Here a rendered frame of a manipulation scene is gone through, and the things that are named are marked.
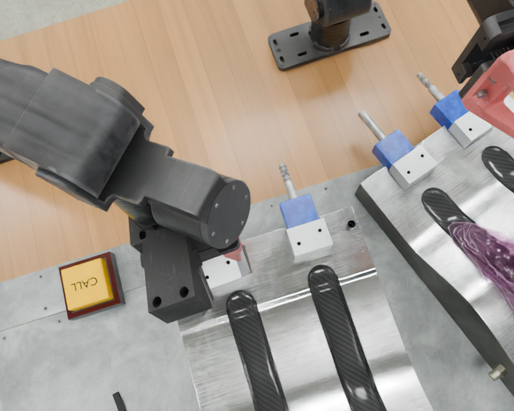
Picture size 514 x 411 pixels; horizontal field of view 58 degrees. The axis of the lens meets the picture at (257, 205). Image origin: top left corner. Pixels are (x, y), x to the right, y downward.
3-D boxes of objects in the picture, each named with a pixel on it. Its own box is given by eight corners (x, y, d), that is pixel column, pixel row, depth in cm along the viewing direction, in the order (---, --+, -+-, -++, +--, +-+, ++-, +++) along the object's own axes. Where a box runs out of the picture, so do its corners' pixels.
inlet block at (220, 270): (182, 190, 61) (167, 187, 56) (216, 176, 60) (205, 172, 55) (214, 285, 60) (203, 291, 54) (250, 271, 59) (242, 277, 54)
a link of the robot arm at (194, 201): (268, 178, 40) (203, 96, 30) (223, 270, 38) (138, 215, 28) (168, 149, 45) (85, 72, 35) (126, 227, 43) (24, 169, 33)
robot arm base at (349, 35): (403, 4, 70) (385, -32, 72) (279, 44, 70) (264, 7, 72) (392, 36, 78) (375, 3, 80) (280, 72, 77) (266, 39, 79)
